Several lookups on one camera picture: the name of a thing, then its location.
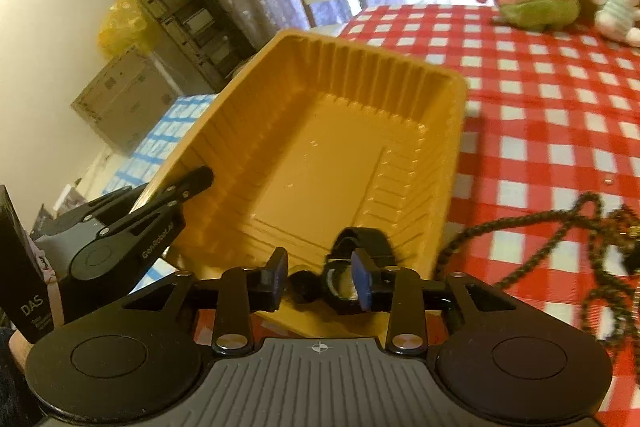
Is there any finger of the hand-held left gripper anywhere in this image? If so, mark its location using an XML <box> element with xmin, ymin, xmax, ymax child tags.
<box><xmin>30</xmin><ymin>184</ymin><xmax>151</xmax><ymax>238</ymax></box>
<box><xmin>99</xmin><ymin>166</ymin><xmax>216</xmax><ymax>259</ymax></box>

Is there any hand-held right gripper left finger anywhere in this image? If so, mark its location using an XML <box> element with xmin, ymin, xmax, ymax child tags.
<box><xmin>122</xmin><ymin>247</ymin><xmax>290</xmax><ymax>355</ymax></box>

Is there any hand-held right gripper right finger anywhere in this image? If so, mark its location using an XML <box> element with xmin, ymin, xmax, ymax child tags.
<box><xmin>350</xmin><ymin>248</ymin><xmax>521</xmax><ymax>355</ymax></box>

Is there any black wrist watch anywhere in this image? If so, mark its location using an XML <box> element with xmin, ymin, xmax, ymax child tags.
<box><xmin>290</xmin><ymin>227</ymin><xmax>397</xmax><ymax>315</ymax></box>

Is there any yellow plastic tray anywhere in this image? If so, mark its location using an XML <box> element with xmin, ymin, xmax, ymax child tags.
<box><xmin>132</xmin><ymin>29</ymin><xmax>468</xmax><ymax>338</ymax></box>

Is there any dark bead necklace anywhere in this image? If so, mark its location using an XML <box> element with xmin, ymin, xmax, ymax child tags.
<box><xmin>435</xmin><ymin>191</ymin><xmax>640</xmax><ymax>349</ymax></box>

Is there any blue checkered cloth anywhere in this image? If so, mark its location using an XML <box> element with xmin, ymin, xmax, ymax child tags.
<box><xmin>82</xmin><ymin>93</ymin><xmax>222</xmax><ymax>208</ymax></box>

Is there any cardboard box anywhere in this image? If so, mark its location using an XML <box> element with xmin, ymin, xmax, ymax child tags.
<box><xmin>71</xmin><ymin>44</ymin><xmax>179</xmax><ymax>156</ymax></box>

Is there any yellow plastic bag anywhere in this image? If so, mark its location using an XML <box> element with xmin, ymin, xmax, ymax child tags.
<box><xmin>97</xmin><ymin>0</ymin><xmax>163</xmax><ymax>58</ymax></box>

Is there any dark folding rack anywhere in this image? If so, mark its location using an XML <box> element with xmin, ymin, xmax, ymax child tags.
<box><xmin>109</xmin><ymin>0</ymin><xmax>261</xmax><ymax>94</ymax></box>

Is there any red checkered tablecloth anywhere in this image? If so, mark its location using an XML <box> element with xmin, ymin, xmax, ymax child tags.
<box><xmin>165</xmin><ymin>4</ymin><xmax>640</xmax><ymax>427</ymax></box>

